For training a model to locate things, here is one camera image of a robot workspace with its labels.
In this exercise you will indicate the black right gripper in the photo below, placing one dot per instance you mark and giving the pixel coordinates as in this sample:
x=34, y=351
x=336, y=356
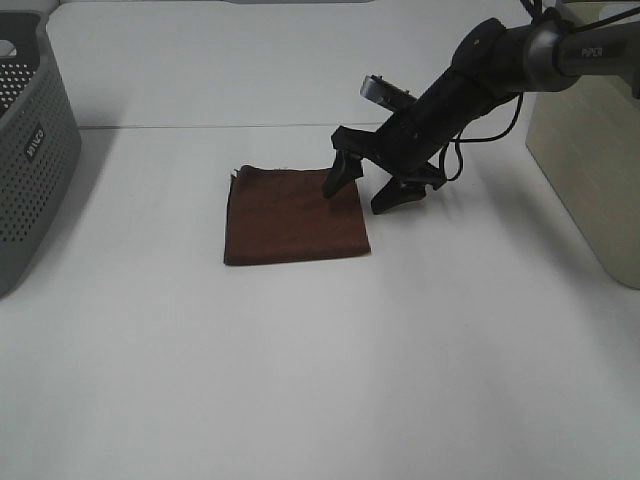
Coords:
x=410, y=137

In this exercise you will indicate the brown towel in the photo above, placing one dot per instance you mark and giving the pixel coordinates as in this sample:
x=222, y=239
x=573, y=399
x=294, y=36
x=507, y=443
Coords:
x=279, y=216

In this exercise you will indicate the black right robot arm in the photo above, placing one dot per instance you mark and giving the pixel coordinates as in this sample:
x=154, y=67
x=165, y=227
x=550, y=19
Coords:
x=492, y=65

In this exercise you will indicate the beige storage bin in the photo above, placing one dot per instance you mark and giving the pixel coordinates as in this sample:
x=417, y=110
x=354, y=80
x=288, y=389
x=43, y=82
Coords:
x=584, y=129

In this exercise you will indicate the grey perforated plastic basket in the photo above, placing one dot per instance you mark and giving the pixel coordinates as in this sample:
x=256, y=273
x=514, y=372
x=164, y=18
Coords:
x=40, y=142

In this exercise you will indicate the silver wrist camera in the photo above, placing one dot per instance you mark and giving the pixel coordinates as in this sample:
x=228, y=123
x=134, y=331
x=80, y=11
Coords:
x=381, y=92

